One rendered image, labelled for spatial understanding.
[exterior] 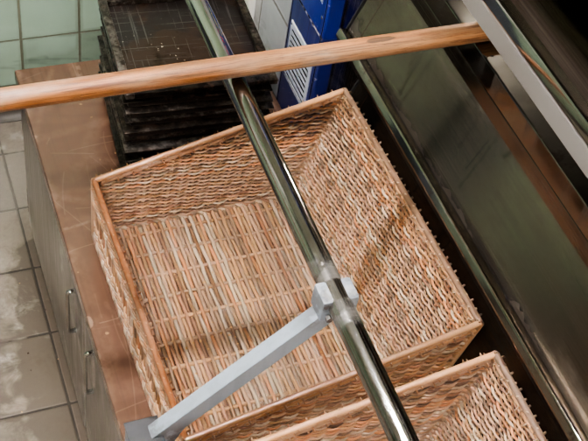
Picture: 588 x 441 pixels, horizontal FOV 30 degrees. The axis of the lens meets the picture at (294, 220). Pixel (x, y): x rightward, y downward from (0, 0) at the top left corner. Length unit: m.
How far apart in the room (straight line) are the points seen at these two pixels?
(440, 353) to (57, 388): 1.11
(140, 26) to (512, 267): 0.91
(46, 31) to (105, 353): 1.27
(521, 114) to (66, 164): 0.99
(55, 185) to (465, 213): 0.84
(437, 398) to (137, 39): 0.89
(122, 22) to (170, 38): 0.10
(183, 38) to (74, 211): 0.39
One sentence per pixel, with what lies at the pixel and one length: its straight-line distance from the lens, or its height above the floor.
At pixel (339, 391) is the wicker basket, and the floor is 0.76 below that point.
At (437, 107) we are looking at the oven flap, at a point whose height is 1.02.
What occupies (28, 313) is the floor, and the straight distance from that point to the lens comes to 2.68.
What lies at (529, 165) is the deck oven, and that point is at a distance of 1.54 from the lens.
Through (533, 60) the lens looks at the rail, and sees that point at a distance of 1.23.
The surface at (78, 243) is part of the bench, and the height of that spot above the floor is 0.58.
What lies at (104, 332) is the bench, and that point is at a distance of 1.93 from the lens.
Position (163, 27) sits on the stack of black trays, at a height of 0.80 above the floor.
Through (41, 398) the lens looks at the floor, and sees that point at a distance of 2.55.
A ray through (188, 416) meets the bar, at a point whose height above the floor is 0.99.
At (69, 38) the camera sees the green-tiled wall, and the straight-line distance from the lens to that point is 3.00.
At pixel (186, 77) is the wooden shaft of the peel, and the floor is 1.20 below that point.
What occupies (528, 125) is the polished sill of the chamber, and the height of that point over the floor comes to 1.17.
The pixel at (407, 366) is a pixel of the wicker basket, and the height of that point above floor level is 0.78.
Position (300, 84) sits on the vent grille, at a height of 0.71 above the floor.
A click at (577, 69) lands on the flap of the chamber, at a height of 1.40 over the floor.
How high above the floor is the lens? 2.15
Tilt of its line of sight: 48 degrees down
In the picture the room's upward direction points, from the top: 11 degrees clockwise
